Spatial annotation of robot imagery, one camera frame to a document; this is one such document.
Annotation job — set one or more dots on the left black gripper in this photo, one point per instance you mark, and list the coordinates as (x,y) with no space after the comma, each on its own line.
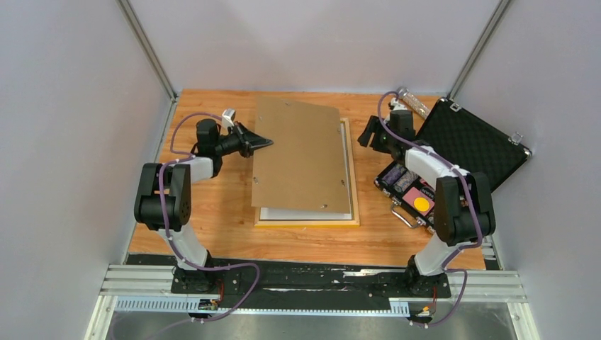
(249,140)

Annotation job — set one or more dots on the brown cardboard backing board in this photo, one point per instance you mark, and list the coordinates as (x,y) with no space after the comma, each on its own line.
(304,168)

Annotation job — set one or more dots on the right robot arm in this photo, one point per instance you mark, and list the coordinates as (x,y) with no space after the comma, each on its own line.
(454,203)

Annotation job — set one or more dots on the yellow round chip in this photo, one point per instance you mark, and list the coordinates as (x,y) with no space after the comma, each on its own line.
(422,204)

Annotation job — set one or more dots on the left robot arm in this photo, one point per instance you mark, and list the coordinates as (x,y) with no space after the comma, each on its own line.
(163,202)

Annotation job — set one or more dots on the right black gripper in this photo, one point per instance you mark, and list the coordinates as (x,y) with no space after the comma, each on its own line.
(374,127)

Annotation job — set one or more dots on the black aluminium chip case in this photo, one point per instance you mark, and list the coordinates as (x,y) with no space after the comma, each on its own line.
(458,136)

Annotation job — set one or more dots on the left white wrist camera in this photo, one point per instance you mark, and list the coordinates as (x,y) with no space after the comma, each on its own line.
(228,117)

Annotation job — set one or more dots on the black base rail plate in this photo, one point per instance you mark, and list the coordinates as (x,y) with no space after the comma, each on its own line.
(154,283)

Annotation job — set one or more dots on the yellow wooden picture frame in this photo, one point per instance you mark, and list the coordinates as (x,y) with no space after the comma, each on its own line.
(315,224)

